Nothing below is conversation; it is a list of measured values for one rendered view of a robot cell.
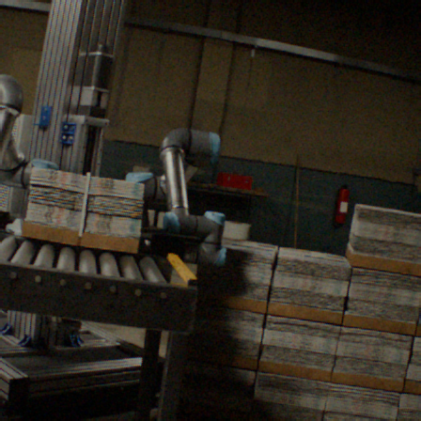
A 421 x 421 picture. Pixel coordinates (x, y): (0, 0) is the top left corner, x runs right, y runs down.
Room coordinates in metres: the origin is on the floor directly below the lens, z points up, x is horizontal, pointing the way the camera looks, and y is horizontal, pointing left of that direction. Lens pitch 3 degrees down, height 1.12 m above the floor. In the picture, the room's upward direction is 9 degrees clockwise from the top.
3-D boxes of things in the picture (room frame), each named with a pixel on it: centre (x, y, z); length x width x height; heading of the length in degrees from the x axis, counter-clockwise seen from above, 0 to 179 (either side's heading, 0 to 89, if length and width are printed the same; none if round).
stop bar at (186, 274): (1.99, 0.04, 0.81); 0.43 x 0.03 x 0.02; 11
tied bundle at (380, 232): (2.64, -0.74, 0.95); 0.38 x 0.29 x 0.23; 171
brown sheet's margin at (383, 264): (2.63, -0.74, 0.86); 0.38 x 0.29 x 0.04; 171
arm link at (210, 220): (2.42, -0.02, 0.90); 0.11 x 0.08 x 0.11; 110
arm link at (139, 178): (2.97, 0.30, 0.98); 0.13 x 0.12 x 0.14; 110
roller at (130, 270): (1.97, 0.19, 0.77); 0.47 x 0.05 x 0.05; 11
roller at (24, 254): (1.91, 0.51, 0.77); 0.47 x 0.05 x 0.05; 11
